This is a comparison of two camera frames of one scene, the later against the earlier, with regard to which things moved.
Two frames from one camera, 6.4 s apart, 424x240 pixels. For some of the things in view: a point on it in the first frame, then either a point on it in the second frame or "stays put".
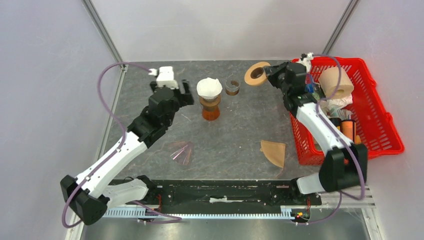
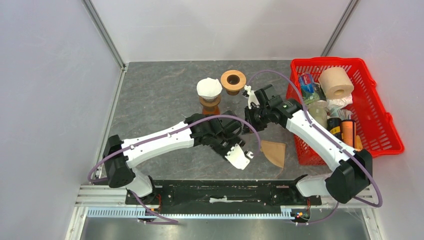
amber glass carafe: (210, 113) stays put
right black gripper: (272, 72) -> (248, 117)
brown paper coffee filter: (275, 152) stays put
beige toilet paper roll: (328, 80) stays put
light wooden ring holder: (256, 75) -> (233, 81)
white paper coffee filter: (209, 89) stays put
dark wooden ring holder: (211, 102) stays put
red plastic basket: (375, 127) stays put
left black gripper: (188, 99) -> (235, 139)
